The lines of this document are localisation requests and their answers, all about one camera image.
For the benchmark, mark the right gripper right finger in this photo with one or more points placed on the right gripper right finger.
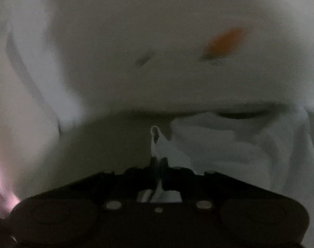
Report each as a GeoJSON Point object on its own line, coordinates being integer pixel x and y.
{"type": "Point", "coordinates": [196, 191]}

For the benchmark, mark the light blue shirt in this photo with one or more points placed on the light blue shirt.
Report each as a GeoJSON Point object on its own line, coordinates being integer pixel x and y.
{"type": "Point", "coordinates": [273, 150]}

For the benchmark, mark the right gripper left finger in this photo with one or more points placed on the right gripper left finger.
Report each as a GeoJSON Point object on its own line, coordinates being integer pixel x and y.
{"type": "Point", "coordinates": [135, 185]}

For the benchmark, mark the carrot print backdrop sheet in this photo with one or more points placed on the carrot print backdrop sheet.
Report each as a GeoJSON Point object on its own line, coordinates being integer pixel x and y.
{"type": "Point", "coordinates": [81, 59]}

